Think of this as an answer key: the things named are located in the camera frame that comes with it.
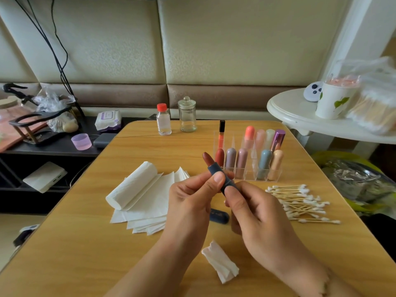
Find person's left hand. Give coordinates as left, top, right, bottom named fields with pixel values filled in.
left=161, top=170, right=236, bottom=260

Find person's right hand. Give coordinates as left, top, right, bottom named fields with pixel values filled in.
left=223, top=180, right=332, bottom=297

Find navy lipstick cap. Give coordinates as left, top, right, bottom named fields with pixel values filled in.
left=209, top=208, right=230, bottom=224

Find pile of cotton swabs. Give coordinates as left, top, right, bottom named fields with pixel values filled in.
left=265, top=184, right=342, bottom=225

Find stack of white tissues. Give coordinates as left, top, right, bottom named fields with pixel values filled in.
left=106, top=160, right=191, bottom=236

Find red lipstick navy tube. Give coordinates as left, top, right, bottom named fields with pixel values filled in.
left=202, top=151, right=239, bottom=192

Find white tissue sheet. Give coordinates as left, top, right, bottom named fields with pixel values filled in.
left=202, top=240, right=240, bottom=285

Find red lipstick mauve tube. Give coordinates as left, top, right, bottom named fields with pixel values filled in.
left=225, top=147, right=237, bottom=179

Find red lipstick dusty pink tube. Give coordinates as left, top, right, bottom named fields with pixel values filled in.
left=236, top=148, right=248, bottom=179

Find clear acrylic lipstick organizer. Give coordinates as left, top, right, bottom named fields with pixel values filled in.
left=218, top=120, right=287, bottom=181

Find person's left forearm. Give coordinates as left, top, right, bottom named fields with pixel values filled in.
left=105, top=244, right=193, bottom=297

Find person's right forearm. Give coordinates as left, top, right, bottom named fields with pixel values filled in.
left=325, top=275, right=366, bottom=297

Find clear bottle red cap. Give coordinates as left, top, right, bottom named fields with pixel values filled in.
left=156, top=103, right=173, bottom=137

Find glass jar with lid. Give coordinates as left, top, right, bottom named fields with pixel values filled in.
left=177, top=96, right=198, bottom=133

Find yellow-green bin with bag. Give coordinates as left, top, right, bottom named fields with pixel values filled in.
left=312, top=150, right=396, bottom=214

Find wet wipes pack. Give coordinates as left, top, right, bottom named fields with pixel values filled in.
left=94, top=110, right=122, bottom=132

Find white round side table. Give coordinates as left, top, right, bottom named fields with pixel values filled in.
left=266, top=88, right=396, bottom=145

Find small purple plastic cup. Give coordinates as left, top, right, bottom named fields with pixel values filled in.
left=71, top=133, right=93, bottom=151

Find black low shelf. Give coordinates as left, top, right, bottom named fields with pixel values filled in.
left=0, top=114, right=152, bottom=214

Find white power bank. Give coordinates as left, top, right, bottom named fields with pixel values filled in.
left=22, top=161, right=68, bottom=193

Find white mug green leaf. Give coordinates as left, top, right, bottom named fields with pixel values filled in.
left=315, top=76, right=361, bottom=120

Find white panda figure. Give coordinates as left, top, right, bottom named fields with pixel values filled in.
left=303, top=81, right=323, bottom=103

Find crumpled clear plastic bag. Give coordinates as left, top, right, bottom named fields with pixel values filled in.
left=32, top=85, right=80, bottom=134

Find beige padded backrest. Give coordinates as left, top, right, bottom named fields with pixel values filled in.
left=0, top=0, right=350, bottom=118

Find pink tray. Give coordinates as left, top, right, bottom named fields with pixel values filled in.
left=0, top=105, right=47, bottom=152

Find jar with wooden lid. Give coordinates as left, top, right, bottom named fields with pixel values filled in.
left=0, top=96, right=19, bottom=109

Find black clip tool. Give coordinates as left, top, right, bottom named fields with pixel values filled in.
left=2, top=83, right=28, bottom=103

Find black cables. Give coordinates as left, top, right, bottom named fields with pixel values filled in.
left=12, top=0, right=84, bottom=115

